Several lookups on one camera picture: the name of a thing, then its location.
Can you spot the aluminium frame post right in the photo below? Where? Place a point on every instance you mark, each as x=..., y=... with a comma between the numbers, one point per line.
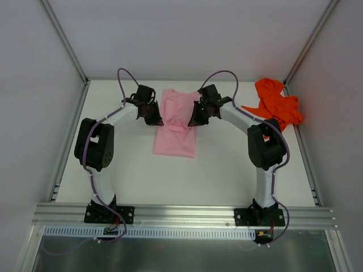
x=327, y=12

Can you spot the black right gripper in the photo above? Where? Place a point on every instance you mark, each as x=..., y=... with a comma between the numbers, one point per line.
x=203, y=111

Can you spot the aluminium frame post left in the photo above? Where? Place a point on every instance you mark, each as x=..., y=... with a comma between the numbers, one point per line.
x=51, y=15

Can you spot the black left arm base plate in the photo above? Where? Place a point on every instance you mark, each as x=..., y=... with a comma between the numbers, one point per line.
x=124, y=214

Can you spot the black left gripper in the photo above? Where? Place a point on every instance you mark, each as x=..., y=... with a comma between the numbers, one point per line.
x=149, y=110

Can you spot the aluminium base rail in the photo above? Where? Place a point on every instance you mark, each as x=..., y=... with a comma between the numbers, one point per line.
x=309, y=218

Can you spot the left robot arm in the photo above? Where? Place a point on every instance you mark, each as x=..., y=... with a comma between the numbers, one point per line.
x=95, y=145

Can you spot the orange t shirt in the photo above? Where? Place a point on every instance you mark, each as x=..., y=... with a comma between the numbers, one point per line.
x=272, y=104

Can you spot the white slotted cable duct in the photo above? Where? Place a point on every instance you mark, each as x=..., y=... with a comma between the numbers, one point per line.
x=153, y=232

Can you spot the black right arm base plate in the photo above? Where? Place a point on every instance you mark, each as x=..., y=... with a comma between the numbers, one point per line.
x=249, y=217

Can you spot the pink t shirt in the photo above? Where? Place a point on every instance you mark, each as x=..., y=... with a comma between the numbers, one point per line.
x=175, y=137

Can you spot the aluminium frame post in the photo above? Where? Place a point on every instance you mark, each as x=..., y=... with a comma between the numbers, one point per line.
x=51, y=15
x=327, y=12

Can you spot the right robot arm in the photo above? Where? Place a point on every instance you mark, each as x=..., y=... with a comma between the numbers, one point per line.
x=266, y=149

